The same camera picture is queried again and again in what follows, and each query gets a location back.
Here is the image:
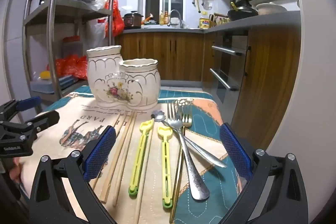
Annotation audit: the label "metal shelf rack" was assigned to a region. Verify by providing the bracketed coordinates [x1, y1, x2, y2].
[22, 0, 121, 105]

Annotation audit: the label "silver fork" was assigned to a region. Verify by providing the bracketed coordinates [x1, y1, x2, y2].
[167, 102, 210, 201]

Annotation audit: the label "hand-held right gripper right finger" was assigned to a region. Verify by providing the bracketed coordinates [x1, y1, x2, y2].
[219, 123, 309, 224]

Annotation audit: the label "wooden base cabinets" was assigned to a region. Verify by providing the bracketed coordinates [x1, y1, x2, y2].
[115, 25, 302, 155]

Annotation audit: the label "red-lidded clear container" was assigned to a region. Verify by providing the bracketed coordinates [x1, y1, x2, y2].
[62, 36, 81, 57]

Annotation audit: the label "chrome faucet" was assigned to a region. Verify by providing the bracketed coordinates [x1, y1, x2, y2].
[168, 9, 185, 28]

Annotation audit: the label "clear plastic container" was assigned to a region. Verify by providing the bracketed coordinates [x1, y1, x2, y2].
[30, 79, 58, 95]

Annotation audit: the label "person's left hand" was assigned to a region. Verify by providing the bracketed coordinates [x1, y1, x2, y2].
[10, 157, 25, 184]

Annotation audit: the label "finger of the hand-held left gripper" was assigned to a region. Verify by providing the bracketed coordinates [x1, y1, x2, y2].
[0, 97, 42, 122]
[0, 110, 60, 141]

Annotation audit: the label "red hanging plastic bag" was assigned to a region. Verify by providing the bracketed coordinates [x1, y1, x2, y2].
[104, 0, 125, 37]

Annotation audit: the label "silver flower-head spoon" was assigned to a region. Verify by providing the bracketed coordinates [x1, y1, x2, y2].
[151, 109, 228, 168]

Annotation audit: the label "yellow plastic clip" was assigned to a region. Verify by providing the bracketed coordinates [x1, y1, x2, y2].
[157, 126, 174, 209]
[128, 119, 155, 196]

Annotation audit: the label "built-in steel appliance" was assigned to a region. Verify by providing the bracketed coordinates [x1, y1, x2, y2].
[209, 35, 249, 104]

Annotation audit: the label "black wok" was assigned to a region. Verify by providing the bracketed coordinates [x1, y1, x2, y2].
[227, 8, 259, 22]

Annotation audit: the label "amber bottles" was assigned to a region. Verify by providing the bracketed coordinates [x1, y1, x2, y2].
[159, 10, 170, 26]

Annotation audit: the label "grey kitchen countertop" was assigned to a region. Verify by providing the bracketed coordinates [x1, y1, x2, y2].
[115, 10, 301, 36]

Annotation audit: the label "white floral ceramic utensil holder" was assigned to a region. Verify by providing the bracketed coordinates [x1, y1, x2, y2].
[87, 45, 161, 109]

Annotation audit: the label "crumpled red plastic bag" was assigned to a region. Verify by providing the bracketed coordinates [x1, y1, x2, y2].
[47, 54, 89, 81]

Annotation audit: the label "gold fork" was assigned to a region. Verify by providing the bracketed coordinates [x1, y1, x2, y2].
[169, 113, 193, 217]

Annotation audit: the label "blue box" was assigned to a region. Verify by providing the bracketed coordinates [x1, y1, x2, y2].
[58, 74, 80, 89]

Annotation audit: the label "printed quilted table mat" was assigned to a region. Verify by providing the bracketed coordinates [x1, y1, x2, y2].
[20, 85, 254, 224]

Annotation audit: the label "white plastic bag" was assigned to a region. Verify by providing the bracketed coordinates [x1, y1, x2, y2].
[87, 18, 108, 49]

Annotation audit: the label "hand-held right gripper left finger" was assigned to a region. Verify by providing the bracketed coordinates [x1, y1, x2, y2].
[29, 126, 117, 224]

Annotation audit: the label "dark rice cooker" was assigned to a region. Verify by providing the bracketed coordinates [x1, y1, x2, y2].
[123, 11, 144, 30]

